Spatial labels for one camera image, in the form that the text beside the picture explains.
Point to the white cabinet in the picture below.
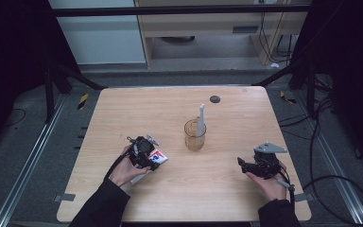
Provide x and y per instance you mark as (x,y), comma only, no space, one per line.
(100,41)

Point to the metal floor rail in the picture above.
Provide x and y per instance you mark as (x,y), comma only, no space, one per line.
(337,176)
(28,164)

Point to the person's right hand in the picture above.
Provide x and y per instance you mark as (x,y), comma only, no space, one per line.
(272,187)

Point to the white blue toothpaste tube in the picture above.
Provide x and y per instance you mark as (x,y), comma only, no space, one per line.
(159,157)

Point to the grey electric toothbrush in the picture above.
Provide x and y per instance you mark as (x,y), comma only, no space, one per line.
(200,123)

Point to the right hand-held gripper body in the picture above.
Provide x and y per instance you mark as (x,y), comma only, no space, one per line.
(266,162)

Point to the yellow black floor tape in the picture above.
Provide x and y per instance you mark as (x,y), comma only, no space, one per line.
(82,101)
(287,98)

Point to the black metal stand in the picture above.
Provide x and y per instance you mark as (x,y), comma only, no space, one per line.
(310,94)
(52,91)

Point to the grey tape piece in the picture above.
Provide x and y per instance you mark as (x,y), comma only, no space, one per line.
(304,197)
(64,197)

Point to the small white floor object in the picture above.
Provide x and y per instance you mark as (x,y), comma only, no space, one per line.
(274,65)

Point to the dark round table grommet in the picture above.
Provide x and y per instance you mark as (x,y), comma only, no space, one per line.
(215,99)

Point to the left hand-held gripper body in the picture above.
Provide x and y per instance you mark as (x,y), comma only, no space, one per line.
(143,148)

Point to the black horizontal bar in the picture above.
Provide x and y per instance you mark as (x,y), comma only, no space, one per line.
(170,10)

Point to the person's left hand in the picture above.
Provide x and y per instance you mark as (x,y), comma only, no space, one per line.
(124,171)

